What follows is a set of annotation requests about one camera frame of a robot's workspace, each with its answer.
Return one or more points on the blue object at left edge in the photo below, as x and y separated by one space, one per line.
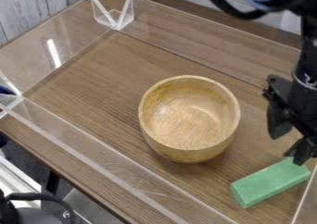
5 99

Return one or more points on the clear acrylic enclosure wall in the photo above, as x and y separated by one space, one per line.
79 75

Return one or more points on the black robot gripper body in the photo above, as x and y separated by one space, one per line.
296 94

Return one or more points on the white container in background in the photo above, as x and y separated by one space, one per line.
290 23

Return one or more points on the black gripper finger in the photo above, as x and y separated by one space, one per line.
302 150
278 124

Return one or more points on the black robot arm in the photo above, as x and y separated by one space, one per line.
304 9

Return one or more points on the green rectangular block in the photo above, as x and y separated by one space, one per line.
268 182

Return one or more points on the clear acrylic corner bracket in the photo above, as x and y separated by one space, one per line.
114 19

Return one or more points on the black table leg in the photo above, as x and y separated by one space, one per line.
52 183

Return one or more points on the grey metal base plate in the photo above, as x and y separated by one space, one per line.
32 215

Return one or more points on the brown wooden bowl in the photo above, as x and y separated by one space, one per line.
189 116

